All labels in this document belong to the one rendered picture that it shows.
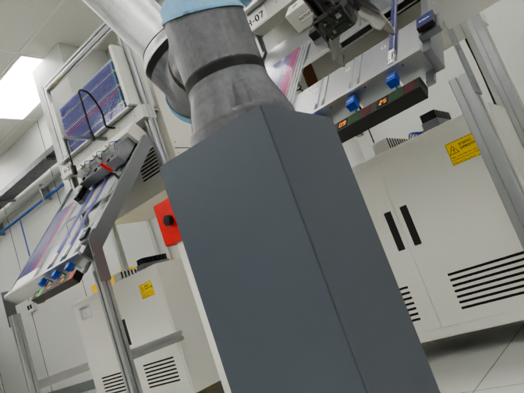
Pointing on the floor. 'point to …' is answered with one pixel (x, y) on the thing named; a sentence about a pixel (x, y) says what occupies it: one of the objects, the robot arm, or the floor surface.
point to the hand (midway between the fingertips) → (367, 47)
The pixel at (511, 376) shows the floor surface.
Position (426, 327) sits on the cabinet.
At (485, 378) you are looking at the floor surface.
